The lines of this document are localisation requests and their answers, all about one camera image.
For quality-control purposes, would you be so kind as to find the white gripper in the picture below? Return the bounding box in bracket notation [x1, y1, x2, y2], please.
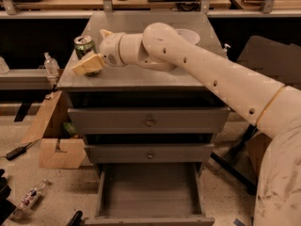
[72, 29, 125, 75]

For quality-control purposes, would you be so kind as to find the green soda can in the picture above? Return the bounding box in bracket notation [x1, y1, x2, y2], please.
[74, 35, 98, 76]

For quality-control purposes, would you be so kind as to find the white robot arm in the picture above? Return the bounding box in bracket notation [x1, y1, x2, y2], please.
[72, 23, 301, 226]

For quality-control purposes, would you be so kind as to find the grey top drawer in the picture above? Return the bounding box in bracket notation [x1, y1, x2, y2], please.
[68, 107, 230, 135]

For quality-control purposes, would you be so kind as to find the grey drawer cabinet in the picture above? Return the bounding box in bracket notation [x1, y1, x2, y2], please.
[56, 10, 242, 226]

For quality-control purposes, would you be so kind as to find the open grey bottom drawer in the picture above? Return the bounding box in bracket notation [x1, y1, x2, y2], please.
[86, 163, 214, 226]

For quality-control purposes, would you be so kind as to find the clear plastic bottle on shelf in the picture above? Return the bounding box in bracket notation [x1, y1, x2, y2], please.
[44, 52, 59, 76]

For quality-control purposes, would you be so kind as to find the grey low shelf left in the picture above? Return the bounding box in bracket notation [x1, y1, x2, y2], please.
[0, 69, 58, 90]

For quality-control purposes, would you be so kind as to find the white ceramic bowl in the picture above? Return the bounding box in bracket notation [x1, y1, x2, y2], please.
[176, 29, 200, 45]

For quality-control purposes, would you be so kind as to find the cardboard box left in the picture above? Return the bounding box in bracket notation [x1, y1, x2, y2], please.
[22, 91, 90, 170]

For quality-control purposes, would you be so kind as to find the cardboard box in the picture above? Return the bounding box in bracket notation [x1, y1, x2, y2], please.
[246, 133, 271, 177]
[22, 91, 90, 170]

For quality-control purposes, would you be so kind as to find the small white pump bottle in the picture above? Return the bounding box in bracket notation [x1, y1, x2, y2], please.
[223, 43, 231, 55]

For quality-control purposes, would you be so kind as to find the black power adapter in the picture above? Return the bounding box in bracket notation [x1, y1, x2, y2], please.
[6, 147, 26, 161]

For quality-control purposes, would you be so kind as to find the plastic bottle on floor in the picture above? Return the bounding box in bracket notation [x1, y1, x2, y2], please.
[12, 179, 51, 218]

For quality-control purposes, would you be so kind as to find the black chair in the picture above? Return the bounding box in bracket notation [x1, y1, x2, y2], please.
[211, 36, 301, 195]

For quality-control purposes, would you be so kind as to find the black object bottom left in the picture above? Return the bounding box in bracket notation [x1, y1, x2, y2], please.
[0, 169, 16, 225]

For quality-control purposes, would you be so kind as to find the cardboard box right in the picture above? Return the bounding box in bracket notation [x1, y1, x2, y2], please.
[246, 133, 271, 177]

